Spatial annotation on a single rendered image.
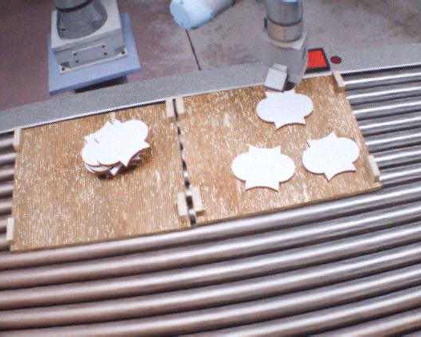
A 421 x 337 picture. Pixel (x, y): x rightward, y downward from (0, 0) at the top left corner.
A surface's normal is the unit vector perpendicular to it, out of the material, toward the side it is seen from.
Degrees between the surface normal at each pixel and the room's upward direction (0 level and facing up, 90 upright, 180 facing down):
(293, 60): 90
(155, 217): 0
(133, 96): 0
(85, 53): 90
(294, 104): 0
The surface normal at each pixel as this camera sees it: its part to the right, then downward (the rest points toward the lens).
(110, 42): 0.23, 0.78
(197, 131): -0.08, -0.58
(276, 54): -0.40, 0.76
